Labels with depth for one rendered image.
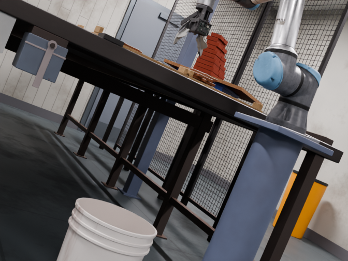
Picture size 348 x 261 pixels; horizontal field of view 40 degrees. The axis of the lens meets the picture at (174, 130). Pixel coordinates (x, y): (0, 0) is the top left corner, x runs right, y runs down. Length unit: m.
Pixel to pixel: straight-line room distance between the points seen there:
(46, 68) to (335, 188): 4.94
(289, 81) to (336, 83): 5.10
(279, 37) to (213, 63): 1.24
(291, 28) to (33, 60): 0.86
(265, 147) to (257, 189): 0.15
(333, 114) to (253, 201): 4.92
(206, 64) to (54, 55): 1.46
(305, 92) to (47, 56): 0.88
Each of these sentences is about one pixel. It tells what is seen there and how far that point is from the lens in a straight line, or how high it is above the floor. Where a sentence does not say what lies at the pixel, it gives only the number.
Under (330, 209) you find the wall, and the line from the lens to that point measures 6.15.
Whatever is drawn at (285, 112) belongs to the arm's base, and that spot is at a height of 0.93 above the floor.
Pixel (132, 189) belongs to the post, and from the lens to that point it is 4.06.
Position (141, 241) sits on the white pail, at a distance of 1.62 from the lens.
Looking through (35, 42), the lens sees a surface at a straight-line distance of 1.63.
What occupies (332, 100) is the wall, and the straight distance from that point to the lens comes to 6.70.
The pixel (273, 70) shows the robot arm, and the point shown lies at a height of 1.03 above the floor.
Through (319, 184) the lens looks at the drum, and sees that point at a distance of 5.81.
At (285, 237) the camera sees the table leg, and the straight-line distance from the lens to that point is 2.31.
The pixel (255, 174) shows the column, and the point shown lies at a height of 0.69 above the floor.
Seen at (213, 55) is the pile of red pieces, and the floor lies 1.18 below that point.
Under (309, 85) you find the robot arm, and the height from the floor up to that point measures 1.05.
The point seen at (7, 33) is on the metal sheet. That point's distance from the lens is 1.64.
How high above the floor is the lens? 0.77
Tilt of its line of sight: 2 degrees down
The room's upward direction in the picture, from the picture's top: 23 degrees clockwise
